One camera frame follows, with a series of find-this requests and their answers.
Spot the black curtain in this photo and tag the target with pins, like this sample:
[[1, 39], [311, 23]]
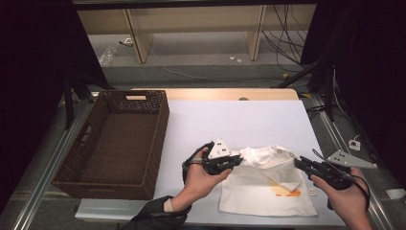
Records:
[[376, 80], [28, 80]]

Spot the white paper slip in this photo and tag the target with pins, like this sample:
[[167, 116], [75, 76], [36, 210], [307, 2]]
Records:
[[395, 193]]

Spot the small white plug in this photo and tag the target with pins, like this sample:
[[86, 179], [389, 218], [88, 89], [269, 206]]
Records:
[[127, 41]]

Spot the white baby shirt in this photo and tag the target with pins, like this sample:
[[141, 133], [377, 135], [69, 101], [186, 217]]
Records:
[[255, 191]]

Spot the small white tag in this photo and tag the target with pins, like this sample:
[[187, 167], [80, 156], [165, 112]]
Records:
[[312, 192]]

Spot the aluminium floor rail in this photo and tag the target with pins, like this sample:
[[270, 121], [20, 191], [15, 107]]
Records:
[[333, 124], [48, 179]]

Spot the black crossbar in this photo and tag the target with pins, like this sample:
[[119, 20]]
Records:
[[191, 3]]

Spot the brown woven basket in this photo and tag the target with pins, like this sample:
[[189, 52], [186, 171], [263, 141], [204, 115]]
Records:
[[121, 143]]

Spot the person's left hand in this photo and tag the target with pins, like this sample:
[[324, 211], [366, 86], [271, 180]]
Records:
[[199, 182]]

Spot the person's right hand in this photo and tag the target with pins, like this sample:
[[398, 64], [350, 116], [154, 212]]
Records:
[[351, 204]]

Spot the dark table grommet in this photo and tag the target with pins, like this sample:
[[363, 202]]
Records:
[[243, 98]]

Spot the white power strip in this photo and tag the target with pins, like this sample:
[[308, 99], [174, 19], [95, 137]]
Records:
[[354, 144]]

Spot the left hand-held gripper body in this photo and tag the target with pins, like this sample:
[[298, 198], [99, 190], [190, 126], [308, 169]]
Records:
[[219, 150]]

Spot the wooden shelf unit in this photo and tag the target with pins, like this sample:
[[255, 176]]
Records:
[[140, 44]]

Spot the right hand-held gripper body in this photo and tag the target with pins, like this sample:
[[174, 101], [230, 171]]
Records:
[[348, 159]]

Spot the yellow tape piece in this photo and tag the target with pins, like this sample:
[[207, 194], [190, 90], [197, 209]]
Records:
[[285, 76], [305, 95]]

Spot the clear plastic bag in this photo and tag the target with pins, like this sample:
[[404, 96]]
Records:
[[107, 57]]

